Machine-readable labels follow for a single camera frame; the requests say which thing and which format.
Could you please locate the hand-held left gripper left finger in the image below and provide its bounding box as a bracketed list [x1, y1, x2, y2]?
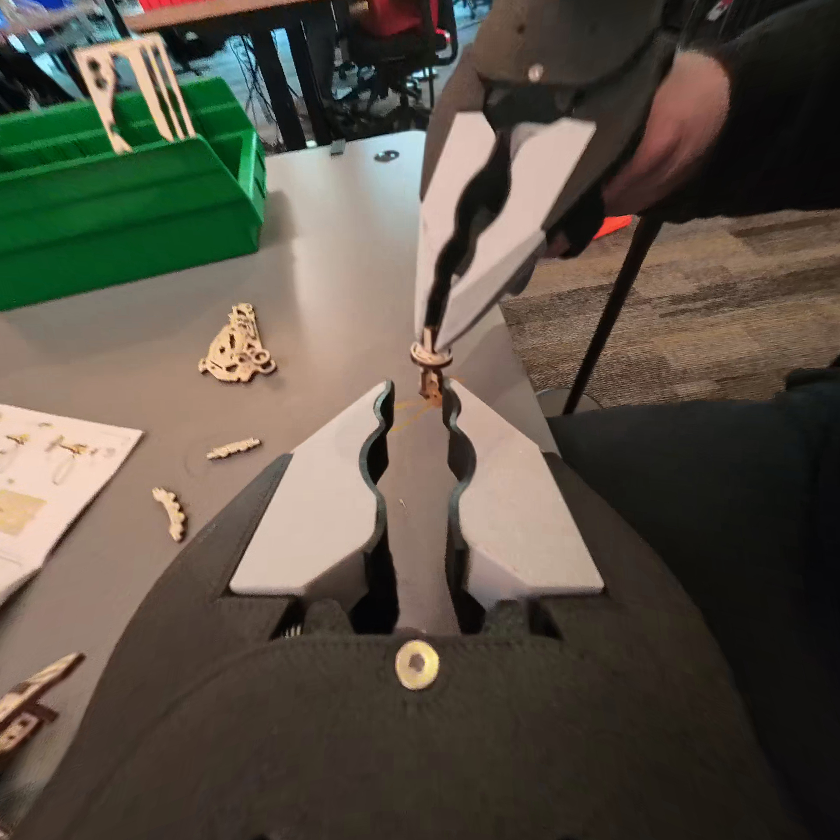
[228, 379, 396, 618]

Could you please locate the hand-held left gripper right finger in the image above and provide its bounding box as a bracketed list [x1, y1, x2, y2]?
[441, 377, 606, 621]

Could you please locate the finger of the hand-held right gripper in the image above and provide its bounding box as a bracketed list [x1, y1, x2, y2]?
[413, 112, 513, 347]
[432, 117, 598, 353]

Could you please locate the wooden cross-shaped part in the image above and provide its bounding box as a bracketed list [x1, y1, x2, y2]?
[417, 327, 447, 401]

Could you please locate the tan rubber band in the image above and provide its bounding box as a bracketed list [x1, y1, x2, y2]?
[389, 376, 466, 435]

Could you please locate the person's right forearm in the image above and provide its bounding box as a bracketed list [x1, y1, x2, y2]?
[682, 0, 840, 222]

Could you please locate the wooden buggy model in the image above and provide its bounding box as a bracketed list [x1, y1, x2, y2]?
[0, 651, 87, 757]

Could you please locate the person's right hand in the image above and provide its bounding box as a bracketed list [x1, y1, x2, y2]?
[543, 49, 732, 261]

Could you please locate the black metal pole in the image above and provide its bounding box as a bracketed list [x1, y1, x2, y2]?
[535, 213, 665, 417]

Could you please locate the long notched wooden part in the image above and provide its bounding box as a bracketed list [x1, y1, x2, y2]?
[151, 486, 189, 543]

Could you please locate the open instruction booklet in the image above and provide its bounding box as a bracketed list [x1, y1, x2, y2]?
[0, 403, 145, 606]

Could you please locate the background wooden table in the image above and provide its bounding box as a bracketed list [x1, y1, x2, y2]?
[123, 0, 368, 151]

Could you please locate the green plastic bin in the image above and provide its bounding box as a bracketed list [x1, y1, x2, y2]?
[0, 75, 269, 313]

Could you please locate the ornate wooden frame part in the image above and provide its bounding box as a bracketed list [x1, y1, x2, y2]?
[198, 302, 278, 384]

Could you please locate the leftover plywood sheet frame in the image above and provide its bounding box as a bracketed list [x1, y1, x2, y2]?
[72, 33, 198, 156]

